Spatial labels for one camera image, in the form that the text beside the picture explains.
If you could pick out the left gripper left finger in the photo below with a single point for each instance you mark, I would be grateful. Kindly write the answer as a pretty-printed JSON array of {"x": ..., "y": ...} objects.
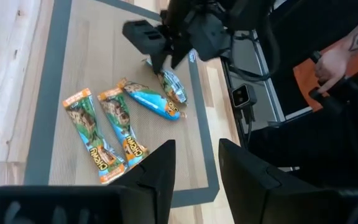
[{"x": 154, "y": 186}]

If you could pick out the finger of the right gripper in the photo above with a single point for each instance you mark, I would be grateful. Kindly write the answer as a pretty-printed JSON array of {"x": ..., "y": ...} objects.
[
  {"x": 182, "y": 51},
  {"x": 161, "y": 60}
]

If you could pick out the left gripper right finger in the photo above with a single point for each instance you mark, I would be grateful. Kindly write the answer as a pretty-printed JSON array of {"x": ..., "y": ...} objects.
[{"x": 259, "y": 193}]

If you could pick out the green and silver granola bar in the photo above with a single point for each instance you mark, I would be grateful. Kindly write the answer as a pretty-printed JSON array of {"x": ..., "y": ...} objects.
[{"x": 172, "y": 85}]

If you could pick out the blue Chewy granola bar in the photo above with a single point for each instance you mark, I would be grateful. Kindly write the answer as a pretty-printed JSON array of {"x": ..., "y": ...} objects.
[{"x": 154, "y": 101}]

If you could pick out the green Chewy granola bar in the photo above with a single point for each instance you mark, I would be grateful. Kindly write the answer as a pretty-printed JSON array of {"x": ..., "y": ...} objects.
[
  {"x": 89, "y": 130},
  {"x": 120, "y": 121}
]

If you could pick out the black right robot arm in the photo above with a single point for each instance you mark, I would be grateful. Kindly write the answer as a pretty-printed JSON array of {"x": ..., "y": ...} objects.
[{"x": 250, "y": 12}]

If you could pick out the person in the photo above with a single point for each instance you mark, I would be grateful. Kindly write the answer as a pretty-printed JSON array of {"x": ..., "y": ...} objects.
[{"x": 306, "y": 143}]

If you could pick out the tan mat with grey border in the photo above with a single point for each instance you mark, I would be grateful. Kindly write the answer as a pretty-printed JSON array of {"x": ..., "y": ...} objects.
[{"x": 82, "y": 62}]

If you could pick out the orange chair seat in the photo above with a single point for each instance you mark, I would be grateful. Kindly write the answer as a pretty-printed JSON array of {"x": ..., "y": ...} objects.
[{"x": 306, "y": 81}]

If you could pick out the person's hand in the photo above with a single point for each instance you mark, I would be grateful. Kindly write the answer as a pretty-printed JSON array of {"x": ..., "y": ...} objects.
[{"x": 331, "y": 67}]

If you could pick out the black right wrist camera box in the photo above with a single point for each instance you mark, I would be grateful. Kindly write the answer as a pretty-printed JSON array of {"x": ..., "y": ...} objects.
[{"x": 143, "y": 35}]

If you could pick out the black table-level camera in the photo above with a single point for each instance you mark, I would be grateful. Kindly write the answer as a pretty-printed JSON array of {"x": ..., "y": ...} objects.
[{"x": 243, "y": 95}]

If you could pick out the aluminium frame rail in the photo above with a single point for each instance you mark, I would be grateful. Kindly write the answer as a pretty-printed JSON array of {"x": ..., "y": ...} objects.
[{"x": 270, "y": 90}]

